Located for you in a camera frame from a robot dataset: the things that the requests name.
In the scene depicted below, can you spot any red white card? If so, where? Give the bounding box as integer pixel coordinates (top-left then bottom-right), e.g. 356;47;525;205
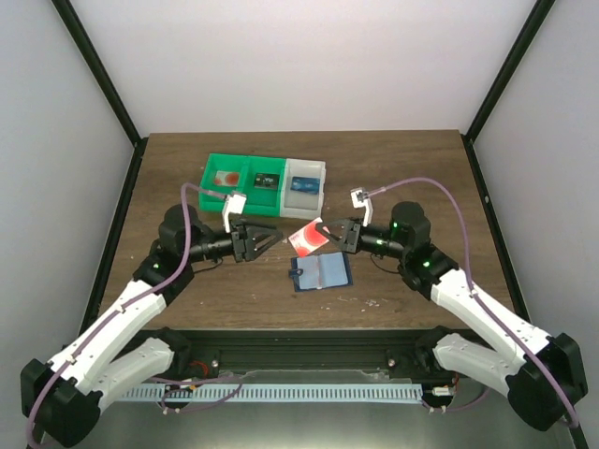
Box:
288;218;329;257

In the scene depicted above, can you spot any navy blue card holder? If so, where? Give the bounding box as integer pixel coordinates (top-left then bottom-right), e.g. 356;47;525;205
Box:
288;252;353;292

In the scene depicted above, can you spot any red white card carried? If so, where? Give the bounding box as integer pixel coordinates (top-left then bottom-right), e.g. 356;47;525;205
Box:
213;170;240;187

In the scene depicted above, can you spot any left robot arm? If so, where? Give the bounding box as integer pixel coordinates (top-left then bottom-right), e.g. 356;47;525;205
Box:
21;204;283;448

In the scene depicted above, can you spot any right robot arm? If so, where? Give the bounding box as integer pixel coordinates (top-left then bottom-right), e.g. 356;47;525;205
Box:
315;201;588;431

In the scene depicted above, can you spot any blue card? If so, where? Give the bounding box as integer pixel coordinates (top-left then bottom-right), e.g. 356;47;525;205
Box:
290;176;320;195

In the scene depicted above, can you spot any dark green card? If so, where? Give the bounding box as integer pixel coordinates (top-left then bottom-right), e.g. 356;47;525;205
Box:
254;173;280;190

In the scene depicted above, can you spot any green bin middle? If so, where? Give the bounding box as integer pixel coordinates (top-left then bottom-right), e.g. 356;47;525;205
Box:
239;155;285;217

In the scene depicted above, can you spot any green bin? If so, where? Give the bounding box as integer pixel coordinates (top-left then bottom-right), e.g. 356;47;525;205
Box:
198;153;249;212
239;155;285;217

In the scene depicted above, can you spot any white bin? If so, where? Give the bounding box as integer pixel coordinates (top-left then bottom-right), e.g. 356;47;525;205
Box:
279;158;326;221

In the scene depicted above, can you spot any green bin left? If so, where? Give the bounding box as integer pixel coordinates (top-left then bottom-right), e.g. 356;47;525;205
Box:
198;153;249;212

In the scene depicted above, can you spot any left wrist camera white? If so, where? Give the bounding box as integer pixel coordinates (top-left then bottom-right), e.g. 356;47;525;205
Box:
221;191;247;234

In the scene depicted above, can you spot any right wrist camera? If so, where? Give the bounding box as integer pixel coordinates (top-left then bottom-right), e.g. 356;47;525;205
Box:
350;187;373;226

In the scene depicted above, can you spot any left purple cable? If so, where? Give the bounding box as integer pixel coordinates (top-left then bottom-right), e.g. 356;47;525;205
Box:
25;181;244;448

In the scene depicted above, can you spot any black aluminium frame rail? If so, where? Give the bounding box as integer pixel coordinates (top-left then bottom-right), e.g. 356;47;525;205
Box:
165;326;452;380

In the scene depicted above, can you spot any light blue slotted cable duct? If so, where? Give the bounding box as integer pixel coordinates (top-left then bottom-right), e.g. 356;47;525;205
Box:
121;384;422;404

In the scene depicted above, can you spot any right black frame post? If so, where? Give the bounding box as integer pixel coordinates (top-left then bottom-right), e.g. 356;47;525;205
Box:
465;0;558;141

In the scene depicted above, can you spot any black frame post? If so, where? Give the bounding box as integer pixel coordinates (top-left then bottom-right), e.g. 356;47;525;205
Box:
50;0;143;146
465;0;558;141

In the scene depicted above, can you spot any left black frame post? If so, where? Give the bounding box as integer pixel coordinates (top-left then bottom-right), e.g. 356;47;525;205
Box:
50;0;143;146

